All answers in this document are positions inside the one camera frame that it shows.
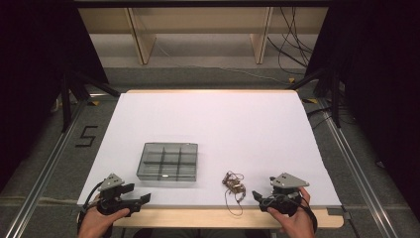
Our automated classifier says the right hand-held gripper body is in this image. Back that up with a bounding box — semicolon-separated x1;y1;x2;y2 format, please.
259;172;311;218

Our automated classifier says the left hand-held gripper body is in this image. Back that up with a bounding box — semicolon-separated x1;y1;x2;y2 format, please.
96;173;141;218

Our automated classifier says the gold chain necklace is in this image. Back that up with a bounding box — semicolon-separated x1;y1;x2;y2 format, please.
221;171;248;217

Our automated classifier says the clear plastic compartment box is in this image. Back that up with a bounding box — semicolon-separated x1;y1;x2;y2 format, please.
136;142;199;182

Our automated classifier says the person's left hand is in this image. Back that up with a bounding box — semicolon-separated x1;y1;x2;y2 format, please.
77;197;131;238

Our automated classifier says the person's right hand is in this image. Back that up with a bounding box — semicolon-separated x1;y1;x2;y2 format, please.
266;185;317;238

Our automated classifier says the white paper sheet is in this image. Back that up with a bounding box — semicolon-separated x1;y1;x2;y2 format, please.
76;91;343;208

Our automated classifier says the black tripod stand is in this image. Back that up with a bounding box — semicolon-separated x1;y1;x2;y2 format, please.
286;66;345;129
58;69;122;134

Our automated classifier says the black curtain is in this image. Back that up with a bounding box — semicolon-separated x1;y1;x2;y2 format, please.
303;0;420;223
0;0;111;193

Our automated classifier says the light wooden shelf unit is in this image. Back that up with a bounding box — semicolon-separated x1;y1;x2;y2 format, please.
77;7;330;65

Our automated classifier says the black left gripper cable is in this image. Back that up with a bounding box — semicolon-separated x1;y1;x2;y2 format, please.
76;180;105;236

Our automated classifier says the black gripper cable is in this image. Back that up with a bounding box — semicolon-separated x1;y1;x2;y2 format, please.
76;180;105;236
296;194;319;234

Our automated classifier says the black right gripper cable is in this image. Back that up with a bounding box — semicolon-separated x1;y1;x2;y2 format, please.
296;194;319;234

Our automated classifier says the aluminium floor rail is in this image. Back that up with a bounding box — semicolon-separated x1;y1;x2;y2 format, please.
2;97;89;238
317;97;398;238

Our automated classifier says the bundle of black cables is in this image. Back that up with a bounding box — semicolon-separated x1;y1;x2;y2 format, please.
266;7;315;75

